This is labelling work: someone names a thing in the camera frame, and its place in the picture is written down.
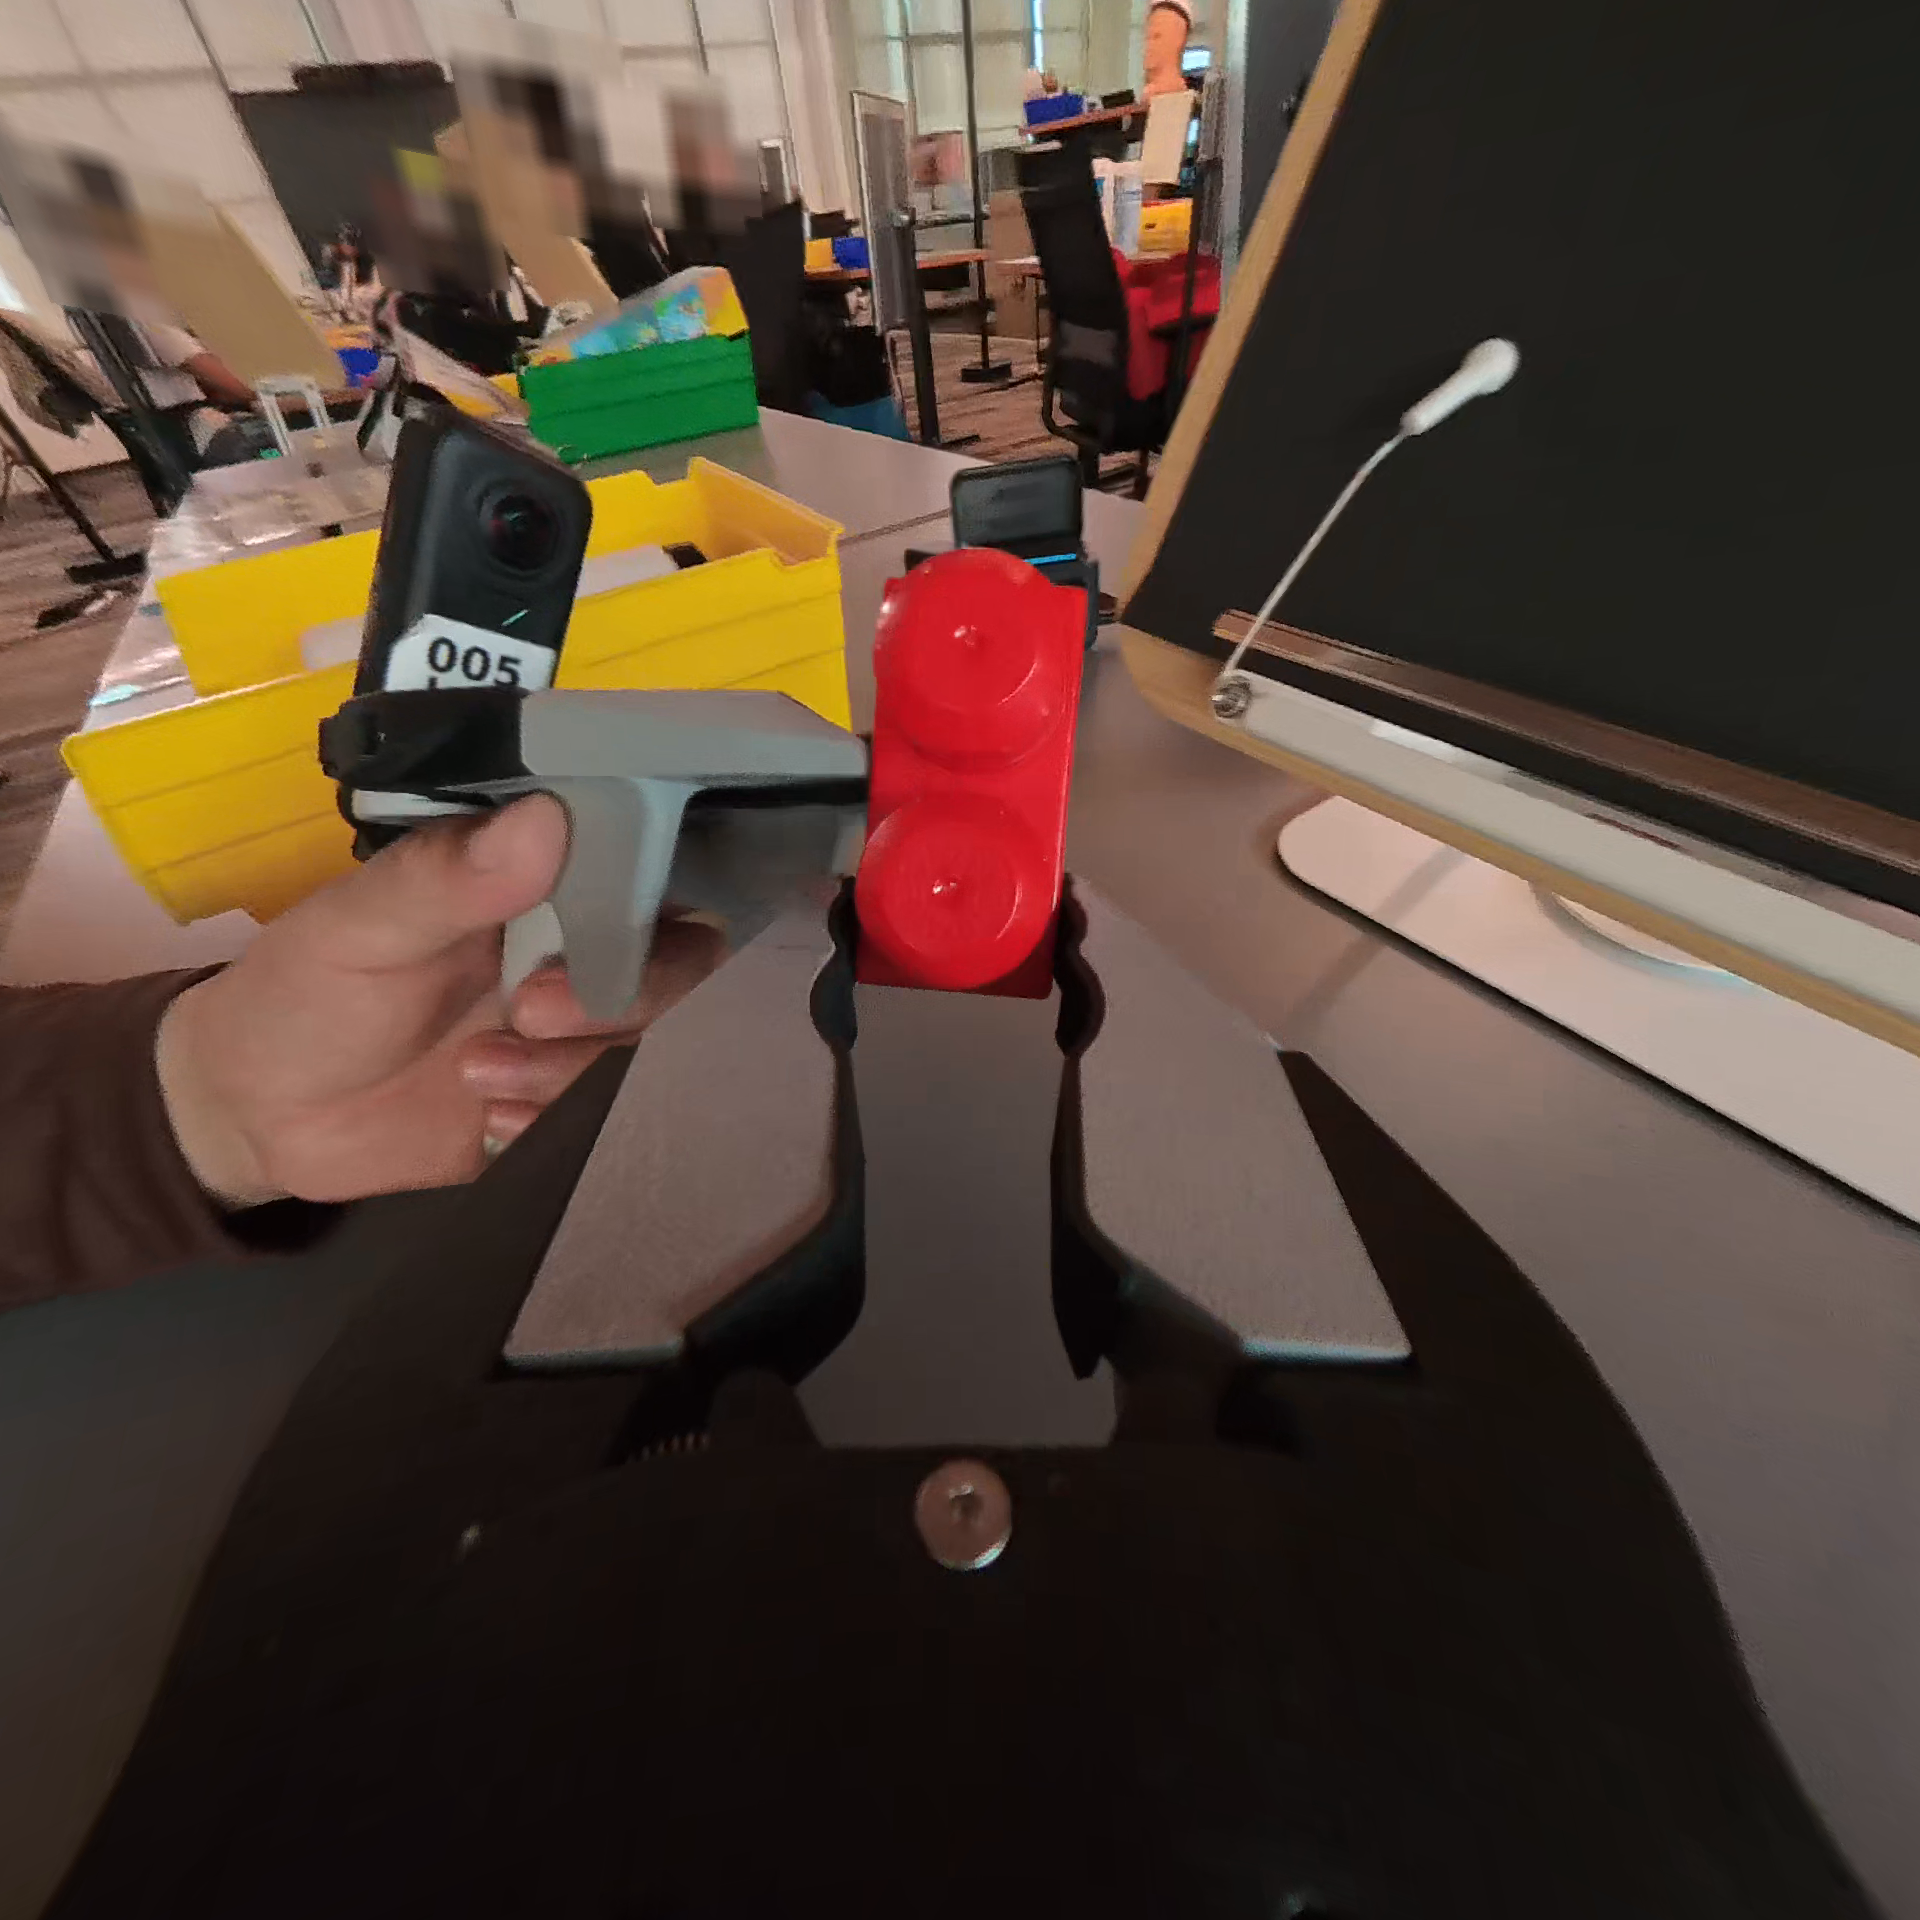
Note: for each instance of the colourful box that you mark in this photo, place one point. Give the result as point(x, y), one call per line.
point(643, 318)

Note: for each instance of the person's left forearm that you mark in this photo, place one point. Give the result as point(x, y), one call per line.
point(74, 1141)

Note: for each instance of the green plastic bin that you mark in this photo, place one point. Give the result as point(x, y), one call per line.
point(643, 396)

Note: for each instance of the black office chair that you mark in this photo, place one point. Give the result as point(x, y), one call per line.
point(1074, 321)

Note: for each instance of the black board with wooden edge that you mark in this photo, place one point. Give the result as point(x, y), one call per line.
point(1651, 301)

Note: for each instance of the person's left hand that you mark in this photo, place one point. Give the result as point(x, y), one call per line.
point(345, 1021)

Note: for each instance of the mannequin head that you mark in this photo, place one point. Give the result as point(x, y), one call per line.
point(1176, 53)

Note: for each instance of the red toy block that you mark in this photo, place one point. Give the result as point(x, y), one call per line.
point(960, 751)

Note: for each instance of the yellow plastic bin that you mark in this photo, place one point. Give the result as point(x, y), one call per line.
point(722, 631)

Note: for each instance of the silver board stand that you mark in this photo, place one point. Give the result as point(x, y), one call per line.
point(1722, 1047)

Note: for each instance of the grey partition panel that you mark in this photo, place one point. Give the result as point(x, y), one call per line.
point(882, 242)

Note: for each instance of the red cloth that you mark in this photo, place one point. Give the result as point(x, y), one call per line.
point(1174, 321)

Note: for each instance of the black device with blue light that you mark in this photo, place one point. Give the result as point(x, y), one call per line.
point(1014, 502)

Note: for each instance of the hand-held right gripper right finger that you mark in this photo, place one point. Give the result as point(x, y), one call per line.
point(1232, 1185)

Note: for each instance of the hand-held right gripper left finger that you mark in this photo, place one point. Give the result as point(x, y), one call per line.
point(676, 1185)

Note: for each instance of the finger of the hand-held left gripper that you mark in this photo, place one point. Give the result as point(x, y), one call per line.
point(766, 855)
point(687, 736)

